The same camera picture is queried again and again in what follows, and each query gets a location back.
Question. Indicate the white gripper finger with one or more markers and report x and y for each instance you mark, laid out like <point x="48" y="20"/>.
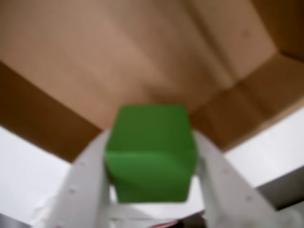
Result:
<point x="83" y="185"/>
<point x="228" y="190"/>

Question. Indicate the green cube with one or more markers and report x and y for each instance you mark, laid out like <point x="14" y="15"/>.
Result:
<point x="152" y="154"/>

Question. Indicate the brown cardboard box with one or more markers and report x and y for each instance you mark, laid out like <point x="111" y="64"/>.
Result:
<point x="118" y="59"/>

